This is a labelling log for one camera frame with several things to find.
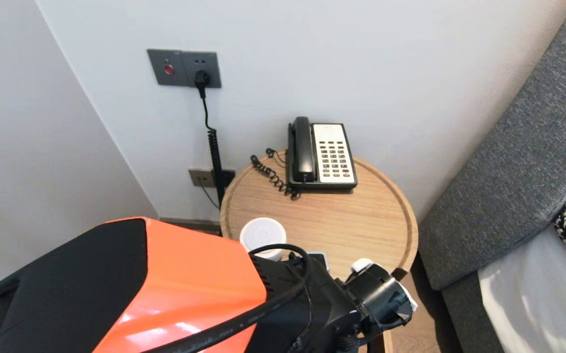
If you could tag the white round smart speaker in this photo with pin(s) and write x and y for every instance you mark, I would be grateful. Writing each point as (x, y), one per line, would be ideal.
(263, 235)

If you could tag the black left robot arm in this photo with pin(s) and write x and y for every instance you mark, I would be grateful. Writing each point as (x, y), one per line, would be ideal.
(116, 294)

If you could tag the black telephone handset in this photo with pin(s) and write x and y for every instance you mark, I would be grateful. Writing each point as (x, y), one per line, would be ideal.
(303, 147)

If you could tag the black and cream telephone base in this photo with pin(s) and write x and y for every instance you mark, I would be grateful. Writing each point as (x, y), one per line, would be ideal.
(334, 157)

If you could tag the thin black phone line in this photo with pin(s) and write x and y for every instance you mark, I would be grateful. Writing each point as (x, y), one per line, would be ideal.
(209, 197)

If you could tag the round wooden nightstand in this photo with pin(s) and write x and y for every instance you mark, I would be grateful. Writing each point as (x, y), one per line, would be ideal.
(351, 220)

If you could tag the grey wooden baseboard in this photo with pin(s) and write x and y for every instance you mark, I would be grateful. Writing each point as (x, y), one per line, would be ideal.
(190, 223)

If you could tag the black power plug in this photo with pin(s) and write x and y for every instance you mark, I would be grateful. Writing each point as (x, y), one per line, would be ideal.
(202, 78)

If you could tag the grey upholstered headboard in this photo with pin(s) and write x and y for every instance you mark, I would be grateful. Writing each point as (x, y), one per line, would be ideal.
(508, 171)

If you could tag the grey upholstered bed base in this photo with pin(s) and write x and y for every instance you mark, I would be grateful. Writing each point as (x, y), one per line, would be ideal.
(469, 318)

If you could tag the white bed sheet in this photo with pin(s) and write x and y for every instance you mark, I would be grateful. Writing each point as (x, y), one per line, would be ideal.
(543, 304)

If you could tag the beige wall data socket plate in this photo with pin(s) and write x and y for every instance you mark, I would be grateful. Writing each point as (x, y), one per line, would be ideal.
(199, 177)

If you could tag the grey wall socket panel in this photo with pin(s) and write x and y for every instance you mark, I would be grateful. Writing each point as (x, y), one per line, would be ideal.
(165, 61)

